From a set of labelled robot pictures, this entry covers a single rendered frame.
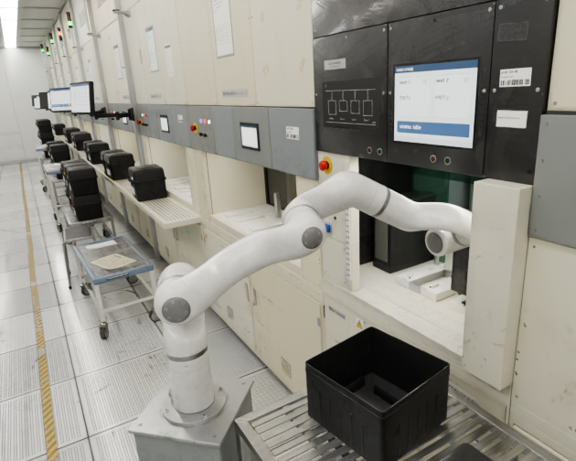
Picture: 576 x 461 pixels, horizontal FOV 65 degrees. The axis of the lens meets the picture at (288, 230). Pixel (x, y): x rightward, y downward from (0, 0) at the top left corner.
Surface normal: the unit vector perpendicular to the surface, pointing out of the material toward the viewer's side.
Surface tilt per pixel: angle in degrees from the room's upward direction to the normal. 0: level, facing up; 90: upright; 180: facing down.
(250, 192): 90
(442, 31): 90
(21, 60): 90
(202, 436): 0
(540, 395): 90
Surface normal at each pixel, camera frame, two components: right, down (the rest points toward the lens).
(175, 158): 0.51, 0.24
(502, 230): -0.86, 0.21
